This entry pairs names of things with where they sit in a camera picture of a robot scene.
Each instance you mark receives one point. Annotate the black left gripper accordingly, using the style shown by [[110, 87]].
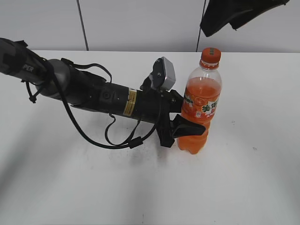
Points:
[[155, 107]]

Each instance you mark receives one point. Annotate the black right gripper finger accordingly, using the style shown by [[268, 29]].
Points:
[[254, 9], [219, 13]]

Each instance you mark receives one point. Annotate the orange bottle cap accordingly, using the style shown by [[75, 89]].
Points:
[[210, 58]]

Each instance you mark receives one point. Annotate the orange soda plastic bottle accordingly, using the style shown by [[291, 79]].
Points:
[[200, 102]]

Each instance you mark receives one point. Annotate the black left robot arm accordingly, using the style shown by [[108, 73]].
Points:
[[70, 83]]

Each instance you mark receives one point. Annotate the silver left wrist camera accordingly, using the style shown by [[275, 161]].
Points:
[[163, 75]]

